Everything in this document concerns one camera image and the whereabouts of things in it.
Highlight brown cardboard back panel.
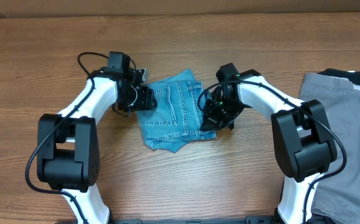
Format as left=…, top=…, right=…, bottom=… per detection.
left=0, top=0, right=360, bottom=18

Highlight black folded garment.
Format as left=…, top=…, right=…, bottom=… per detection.
left=319, top=68, right=360, bottom=85

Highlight grey folded garment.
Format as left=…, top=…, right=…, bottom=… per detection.
left=300, top=73, right=360, bottom=223

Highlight light blue denim jeans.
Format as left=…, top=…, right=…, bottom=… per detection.
left=136, top=69, right=216, bottom=153

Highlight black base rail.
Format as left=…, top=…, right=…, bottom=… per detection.
left=112, top=216, right=276, bottom=224

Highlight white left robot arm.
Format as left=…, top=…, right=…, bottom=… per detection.
left=28, top=67, right=158, bottom=223

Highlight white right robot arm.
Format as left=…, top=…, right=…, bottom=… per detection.
left=197, top=64, right=337, bottom=223

